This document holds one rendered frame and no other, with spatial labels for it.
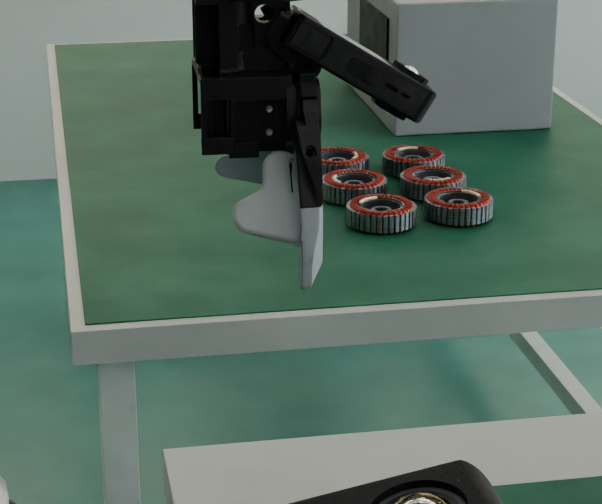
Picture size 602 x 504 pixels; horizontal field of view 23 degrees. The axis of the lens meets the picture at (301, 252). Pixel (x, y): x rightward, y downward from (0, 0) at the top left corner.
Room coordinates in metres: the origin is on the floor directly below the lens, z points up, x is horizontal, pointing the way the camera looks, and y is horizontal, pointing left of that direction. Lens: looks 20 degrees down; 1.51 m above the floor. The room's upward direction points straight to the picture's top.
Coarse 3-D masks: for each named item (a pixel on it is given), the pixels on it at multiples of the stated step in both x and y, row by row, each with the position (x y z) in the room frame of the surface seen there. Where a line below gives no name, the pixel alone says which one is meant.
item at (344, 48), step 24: (288, 24) 0.97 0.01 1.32; (312, 24) 0.95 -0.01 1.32; (312, 48) 0.95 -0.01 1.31; (336, 48) 0.96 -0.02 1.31; (360, 48) 0.96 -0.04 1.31; (336, 72) 0.96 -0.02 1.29; (360, 72) 0.96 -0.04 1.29; (384, 72) 0.96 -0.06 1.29; (408, 72) 0.98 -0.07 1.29; (384, 96) 0.96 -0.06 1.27; (408, 96) 0.96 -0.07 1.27; (432, 96) 0.97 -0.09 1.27
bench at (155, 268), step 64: (64, 64) 3.36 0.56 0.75; (128, 64) 3.36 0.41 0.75; (64, 128) 2.79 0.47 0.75; (128, 128) 2.79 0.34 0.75; (192, 128) 2.79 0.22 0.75; (384, 128) 2.79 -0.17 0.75; (576, 128) 2.79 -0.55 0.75; (64, 192) 2.38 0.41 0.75; (128, 192) 2.38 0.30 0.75; (192, 192) 2.38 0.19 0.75; (512, 192) 2.38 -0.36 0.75; (576, 192) 2.38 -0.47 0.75; (64, 256) 2.07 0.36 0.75; (128, 256) 2.06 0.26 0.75; (192, 256) 2.06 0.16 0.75; (256, 256) 2.06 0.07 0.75; (384, 256) 2.06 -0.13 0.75; (448, 256) 2.06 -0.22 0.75; (512, 256) 2.06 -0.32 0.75; (576, 256) 2.06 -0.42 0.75; (128, 320) 1.81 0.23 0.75; (192, 320) 1.82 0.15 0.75; (256, 320) 1.82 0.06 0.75; (320, 320) 1.84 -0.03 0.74; (384, 320) 1.85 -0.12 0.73; (448, 320) 1.87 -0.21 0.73; (512, 320) 1.89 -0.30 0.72; (576, 320) 1.90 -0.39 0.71; (128, 384) 1.83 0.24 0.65; (576, 384) 2.77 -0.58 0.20; (128, 448) 1.82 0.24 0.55
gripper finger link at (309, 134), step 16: (304, 112) 0.94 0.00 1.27; (304, 128) 0.93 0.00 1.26; (304, 144) 0.92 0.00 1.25; (320, 144) 0.92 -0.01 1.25; (304, 160) 0.92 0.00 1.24; (320, 160) 0.92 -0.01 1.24; (304, 176) 0.92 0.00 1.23; (320, 176) 0.92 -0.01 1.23; (304, 192) 0.92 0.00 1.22; (320, 192) 0.91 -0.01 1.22
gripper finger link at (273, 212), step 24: (264, 168) 0.93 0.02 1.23; (288, 168) 0.93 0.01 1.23; (264, 192) 0.92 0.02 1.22; (288, 192) 0.92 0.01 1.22; (240, 216) 0.91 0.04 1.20; (264, 216) 0.91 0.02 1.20; (288, 216) 0.92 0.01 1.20; (312, 216) 0.91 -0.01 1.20; (288, 240) 0.91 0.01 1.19; (312, 240) 0.91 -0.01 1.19; (312, 264) 0.90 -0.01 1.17
